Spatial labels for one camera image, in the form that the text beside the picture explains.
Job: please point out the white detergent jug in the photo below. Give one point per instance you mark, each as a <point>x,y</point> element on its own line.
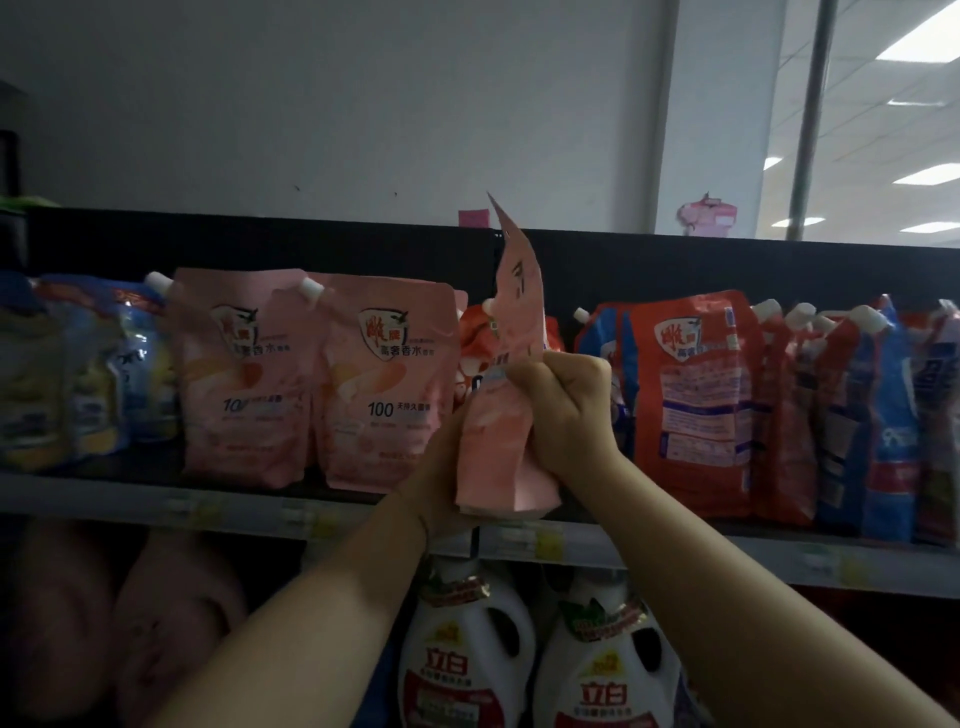
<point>457,660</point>
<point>600,675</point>

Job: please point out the flat green pack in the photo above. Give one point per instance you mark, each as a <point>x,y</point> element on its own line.
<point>26,202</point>

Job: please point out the orange OMO detergent pouches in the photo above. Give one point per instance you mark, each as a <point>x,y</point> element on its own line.
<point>472,352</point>

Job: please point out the person's right hand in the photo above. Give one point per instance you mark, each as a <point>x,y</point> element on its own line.
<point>574,412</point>

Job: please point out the person's right forearm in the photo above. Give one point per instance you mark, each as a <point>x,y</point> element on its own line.
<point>750,615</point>

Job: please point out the blue Diao detergent pouch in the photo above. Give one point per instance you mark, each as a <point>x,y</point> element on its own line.
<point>600,345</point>
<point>870,450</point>

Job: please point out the person's left hand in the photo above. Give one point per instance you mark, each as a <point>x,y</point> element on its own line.
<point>439,487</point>

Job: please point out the person's left forearm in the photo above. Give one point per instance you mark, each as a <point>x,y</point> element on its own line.
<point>300,637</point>

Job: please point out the pink sticky note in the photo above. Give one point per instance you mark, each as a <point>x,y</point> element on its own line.
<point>474,218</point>

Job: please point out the dark metal shelf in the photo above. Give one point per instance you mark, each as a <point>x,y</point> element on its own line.
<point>300,247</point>

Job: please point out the grey vertical pole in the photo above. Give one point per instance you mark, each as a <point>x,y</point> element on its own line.
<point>811,112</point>

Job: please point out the pink bagged item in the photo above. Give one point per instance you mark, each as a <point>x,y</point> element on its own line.
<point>709,217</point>

